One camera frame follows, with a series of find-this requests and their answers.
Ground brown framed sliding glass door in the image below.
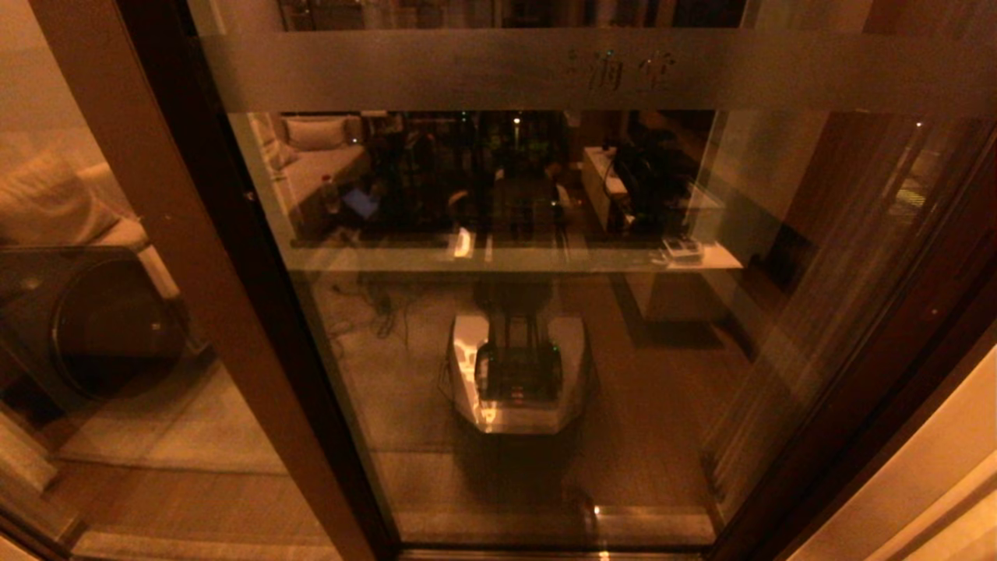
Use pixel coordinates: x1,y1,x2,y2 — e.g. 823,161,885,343
187,0,997,558

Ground dark stone window sill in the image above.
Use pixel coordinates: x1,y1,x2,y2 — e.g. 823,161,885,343
292,232,702,250

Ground dark metal floor track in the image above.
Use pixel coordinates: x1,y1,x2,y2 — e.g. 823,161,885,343
393,545,710,561

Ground brown framed fixed glass panel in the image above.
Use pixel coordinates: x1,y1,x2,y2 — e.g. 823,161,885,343
0,0,402,561

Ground dark front-load washing machine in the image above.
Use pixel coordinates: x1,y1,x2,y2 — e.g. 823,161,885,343
0,245,205,406

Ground dark brown door jamb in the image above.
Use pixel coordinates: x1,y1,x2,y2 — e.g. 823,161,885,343
717,234,997,561

